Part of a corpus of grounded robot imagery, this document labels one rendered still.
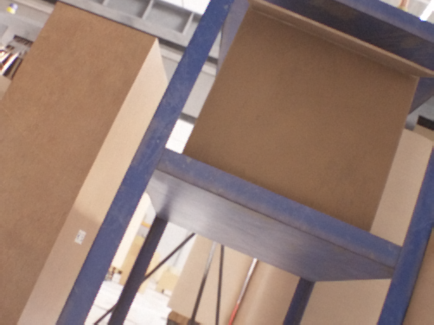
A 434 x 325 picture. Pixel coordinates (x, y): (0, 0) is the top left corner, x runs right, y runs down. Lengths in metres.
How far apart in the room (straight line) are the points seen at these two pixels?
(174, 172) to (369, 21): 0.41
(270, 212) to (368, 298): 0.88
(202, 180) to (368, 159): 0.25
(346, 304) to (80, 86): 0.95
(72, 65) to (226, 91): 0.67
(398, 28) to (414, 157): 0.85
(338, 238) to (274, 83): 0.25
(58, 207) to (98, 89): 0.31
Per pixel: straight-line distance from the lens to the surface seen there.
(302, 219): 0.73
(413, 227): 0.78
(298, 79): 0.82
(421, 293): 1.71
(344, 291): 1.55
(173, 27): 10.80
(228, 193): 0.72
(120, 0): 11.28
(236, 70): 0.81
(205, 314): 3.14
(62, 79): 1.38
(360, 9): 0.87
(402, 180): 1.65
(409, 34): 0.89
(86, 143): 1.30
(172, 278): 11.26
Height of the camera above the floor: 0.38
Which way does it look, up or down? 15 degrees up
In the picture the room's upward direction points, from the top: 23 degrees clockwise
